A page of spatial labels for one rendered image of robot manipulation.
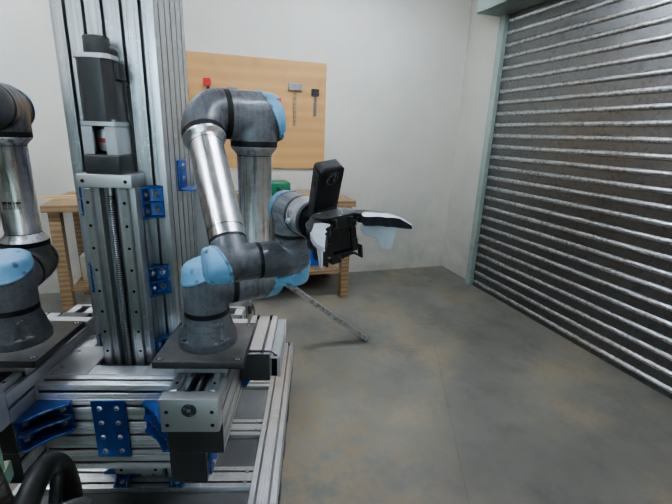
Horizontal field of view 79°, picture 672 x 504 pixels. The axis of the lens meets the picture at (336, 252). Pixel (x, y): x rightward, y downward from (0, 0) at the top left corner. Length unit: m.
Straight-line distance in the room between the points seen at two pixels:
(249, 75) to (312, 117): 0.63
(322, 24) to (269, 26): 0.45
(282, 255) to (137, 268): 0.52
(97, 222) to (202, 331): 0.40
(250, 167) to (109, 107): 0.36
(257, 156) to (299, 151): 2.78
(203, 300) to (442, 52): 3.73
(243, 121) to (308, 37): 2.94
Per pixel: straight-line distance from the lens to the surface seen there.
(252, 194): 1.06
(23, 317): 1.31
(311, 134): 3.84
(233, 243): 0.81
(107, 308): 1.30
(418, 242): 4.45
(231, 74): 3.76
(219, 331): 1.12
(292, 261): 0.84
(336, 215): 0.66
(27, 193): 1.38
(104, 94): 1.18
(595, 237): 3.18
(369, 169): 4.06
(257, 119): 1.03
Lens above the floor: 1.37
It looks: 16 degrees down
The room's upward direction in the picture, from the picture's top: 2 degrees clockwise
